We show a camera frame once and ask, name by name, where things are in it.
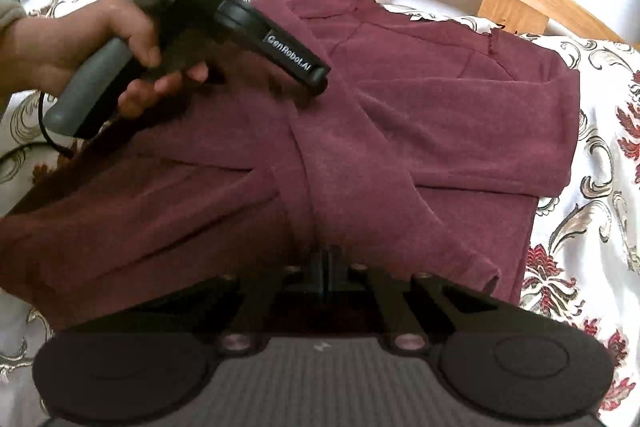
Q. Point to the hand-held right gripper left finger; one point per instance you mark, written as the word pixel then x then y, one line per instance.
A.
pixel 316 274

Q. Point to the floral satin bed sheet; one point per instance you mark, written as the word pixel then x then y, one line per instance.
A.
pixel 590 207

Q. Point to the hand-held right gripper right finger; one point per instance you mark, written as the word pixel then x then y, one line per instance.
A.
pixel 339 274

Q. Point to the maroon garment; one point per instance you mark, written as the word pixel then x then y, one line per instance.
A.
pixel 400 132

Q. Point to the person's left hand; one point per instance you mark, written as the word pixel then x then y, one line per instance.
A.
pixel 75 42

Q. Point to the person's left forearm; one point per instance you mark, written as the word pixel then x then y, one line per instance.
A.
pixel 10 37

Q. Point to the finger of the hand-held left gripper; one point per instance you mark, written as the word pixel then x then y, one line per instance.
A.
pixel 295 59

